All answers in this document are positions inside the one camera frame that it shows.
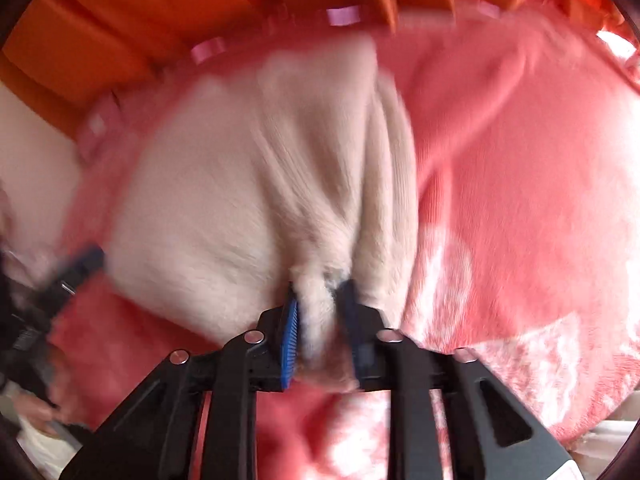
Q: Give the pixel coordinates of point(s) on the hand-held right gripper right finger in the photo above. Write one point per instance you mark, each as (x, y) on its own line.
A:
(352, 322)

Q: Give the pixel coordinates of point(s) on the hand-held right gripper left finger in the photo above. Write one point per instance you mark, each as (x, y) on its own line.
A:
(290, 345)

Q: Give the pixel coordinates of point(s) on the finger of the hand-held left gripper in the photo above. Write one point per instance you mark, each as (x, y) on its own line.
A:
(80, 266)

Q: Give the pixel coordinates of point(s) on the cream sweater with black hearts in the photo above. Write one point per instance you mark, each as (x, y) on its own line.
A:
(240, 185)

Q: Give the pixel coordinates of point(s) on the person's left hand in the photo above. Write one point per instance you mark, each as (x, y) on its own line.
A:
(37, 415)

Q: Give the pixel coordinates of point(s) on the pink patterned fleece blanket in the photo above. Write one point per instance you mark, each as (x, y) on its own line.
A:
(525, 185)

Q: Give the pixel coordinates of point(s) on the orange curtain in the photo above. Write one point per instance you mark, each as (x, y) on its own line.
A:
(125, 25)

